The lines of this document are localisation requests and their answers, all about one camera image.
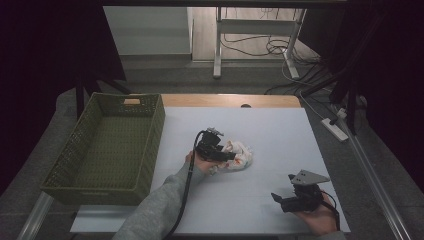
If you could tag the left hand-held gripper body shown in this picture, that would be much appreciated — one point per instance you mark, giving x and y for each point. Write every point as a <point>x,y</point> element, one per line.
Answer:
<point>208,146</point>

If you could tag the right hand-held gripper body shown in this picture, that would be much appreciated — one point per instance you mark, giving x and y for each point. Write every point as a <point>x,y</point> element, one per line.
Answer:
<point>305,198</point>

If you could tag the white printed cloth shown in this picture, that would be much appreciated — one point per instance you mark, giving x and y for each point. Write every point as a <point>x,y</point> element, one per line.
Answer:
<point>241,156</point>

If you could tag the green woven basket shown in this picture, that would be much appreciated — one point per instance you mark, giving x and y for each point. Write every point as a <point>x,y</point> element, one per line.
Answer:
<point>110,150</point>

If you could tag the person's left hand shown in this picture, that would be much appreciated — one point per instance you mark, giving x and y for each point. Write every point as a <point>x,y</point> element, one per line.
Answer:
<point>201,165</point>

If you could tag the person's right hand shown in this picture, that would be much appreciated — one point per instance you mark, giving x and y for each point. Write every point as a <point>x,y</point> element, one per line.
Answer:
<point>320,220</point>

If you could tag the black table grommet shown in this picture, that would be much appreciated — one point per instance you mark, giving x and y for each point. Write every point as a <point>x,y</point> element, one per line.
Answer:
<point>245,105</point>

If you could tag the white power strip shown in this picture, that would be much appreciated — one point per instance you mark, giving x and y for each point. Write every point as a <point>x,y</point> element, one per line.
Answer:
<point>335,130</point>

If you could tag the dark curtain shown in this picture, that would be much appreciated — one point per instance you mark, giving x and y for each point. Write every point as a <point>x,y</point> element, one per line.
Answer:
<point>40,50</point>
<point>393,66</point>

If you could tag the aluminium rail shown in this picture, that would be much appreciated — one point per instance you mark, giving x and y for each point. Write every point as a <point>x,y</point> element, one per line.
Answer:
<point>35,216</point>
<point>376,190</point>

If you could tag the white metal desk frame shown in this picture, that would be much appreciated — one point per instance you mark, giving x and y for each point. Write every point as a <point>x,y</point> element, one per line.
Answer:
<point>217,50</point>

